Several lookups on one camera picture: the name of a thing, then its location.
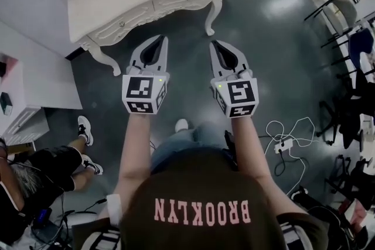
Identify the black waist device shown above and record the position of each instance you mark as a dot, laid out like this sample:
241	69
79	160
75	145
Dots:
230	149

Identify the black office chair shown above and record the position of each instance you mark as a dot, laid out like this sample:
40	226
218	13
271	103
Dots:
351	120

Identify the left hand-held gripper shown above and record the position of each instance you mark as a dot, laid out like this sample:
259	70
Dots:
137	90

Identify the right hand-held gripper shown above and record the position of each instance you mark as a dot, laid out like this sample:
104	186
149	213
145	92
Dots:
240	93

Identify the person's left forearm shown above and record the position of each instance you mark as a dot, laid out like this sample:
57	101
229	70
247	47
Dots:
136	149

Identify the white cabinet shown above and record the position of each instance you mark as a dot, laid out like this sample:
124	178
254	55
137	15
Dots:
35	82

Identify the blue chair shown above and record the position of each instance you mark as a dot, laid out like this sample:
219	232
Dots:
359	42

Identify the grey chair black legs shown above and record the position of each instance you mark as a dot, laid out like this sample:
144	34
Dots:
344	10

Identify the dark shirt pink lettering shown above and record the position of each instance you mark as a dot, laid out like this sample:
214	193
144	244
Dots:
199	190

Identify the white power strip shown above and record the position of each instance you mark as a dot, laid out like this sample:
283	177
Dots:
283	145

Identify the dark green small box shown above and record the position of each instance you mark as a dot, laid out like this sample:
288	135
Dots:
5	102

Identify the person's left white shoe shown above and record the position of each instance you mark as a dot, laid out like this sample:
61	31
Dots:
181	125

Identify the person's right forearm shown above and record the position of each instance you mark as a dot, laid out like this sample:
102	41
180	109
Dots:
249	149

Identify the person's blue jeans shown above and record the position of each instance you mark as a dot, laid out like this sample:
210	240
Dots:
187	146

